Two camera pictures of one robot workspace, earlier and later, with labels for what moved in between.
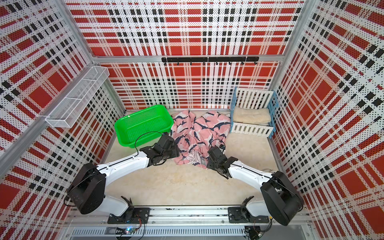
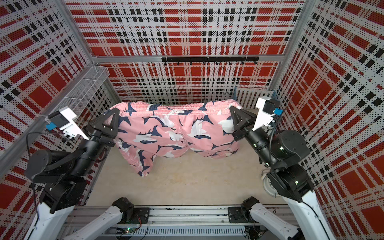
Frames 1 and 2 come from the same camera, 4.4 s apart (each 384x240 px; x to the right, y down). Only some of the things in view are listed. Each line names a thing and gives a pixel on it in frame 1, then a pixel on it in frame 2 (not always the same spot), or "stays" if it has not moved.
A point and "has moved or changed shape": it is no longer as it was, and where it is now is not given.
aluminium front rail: [182, 216] stays
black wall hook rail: [211, 59] stays
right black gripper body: [213, 165] -> [259, 139]
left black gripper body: [173, 152] -> [92, 148]
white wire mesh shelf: [69, 109] stays
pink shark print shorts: [193, 133] has moved or changed shape
